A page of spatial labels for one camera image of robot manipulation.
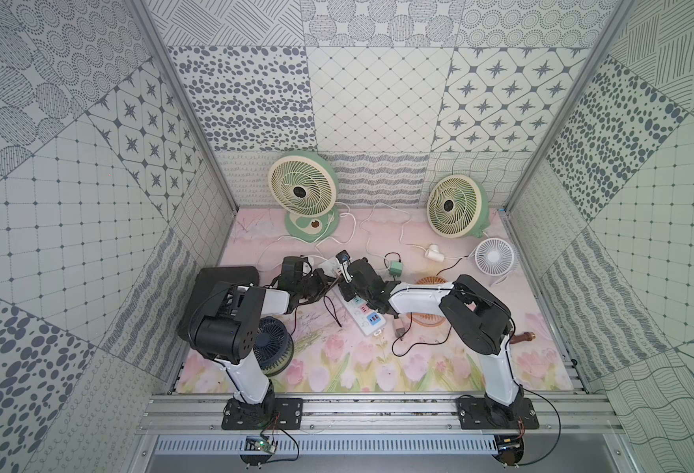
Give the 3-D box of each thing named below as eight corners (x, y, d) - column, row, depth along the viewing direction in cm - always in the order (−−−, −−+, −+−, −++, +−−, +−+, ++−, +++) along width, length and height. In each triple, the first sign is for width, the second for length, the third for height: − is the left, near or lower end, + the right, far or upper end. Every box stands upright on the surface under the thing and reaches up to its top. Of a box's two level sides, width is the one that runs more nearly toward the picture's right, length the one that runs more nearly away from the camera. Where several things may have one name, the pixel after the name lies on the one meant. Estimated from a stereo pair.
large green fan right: (434, 246, 109) (446, 210, 94) (425, 206, 123) (435, 169, 108) (475, 246, 109) (494, 211, 94) (462, 206, 123) (477, 169, 108)
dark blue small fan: (259, 376, 82) (249, 366, 74) (269, 330, 91) (260, 316, 83) (290, 376, 82) (283, 366, 74) (296, 330, 91) (291, 316, 83)
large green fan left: (281, 241, 111) (259, 174, 86) (286, 219, 119) (267, 151, 93) (338, 241, 111) (332, 174, 86) (339, 219, 119) (334, 151, 94)
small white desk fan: (492, 287, 99) (506, 268, 90) (466, 260, 106) (476, 240, 97) (511, 275, 102) (526, 256, 93) (484, 250, 109) (496, 229, 100)
